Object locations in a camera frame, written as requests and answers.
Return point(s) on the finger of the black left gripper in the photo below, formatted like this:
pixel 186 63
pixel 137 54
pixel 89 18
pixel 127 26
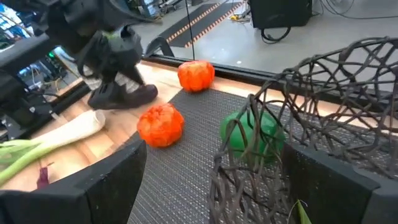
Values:
pixel 124 98
pixel 135 76

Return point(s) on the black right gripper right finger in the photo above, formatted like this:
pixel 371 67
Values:
pixel 335 199

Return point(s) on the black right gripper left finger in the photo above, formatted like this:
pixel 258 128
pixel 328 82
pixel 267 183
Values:
pixel 77 205

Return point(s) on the orange pumpkin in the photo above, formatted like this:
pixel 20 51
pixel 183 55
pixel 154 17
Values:
pixel 160 126
pixel 196 76

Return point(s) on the pale green leek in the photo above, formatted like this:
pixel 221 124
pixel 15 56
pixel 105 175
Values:
pixel 71 129

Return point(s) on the green bell pepper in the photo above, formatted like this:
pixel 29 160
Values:
pixel 239 137

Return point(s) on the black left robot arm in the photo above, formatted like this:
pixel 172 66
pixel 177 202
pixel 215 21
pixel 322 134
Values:
pixel 28 53

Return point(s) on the dark green scallion bunch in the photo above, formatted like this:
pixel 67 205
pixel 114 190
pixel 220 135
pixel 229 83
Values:
pixel 304 216

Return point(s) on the black orange-striped floor mat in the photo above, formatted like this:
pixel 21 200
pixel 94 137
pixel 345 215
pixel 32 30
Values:
pixel 199 28

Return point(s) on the grey woven placemat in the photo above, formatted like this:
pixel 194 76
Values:
pixel 192 174

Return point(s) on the black box on floor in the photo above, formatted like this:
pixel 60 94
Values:
pixel 280 14

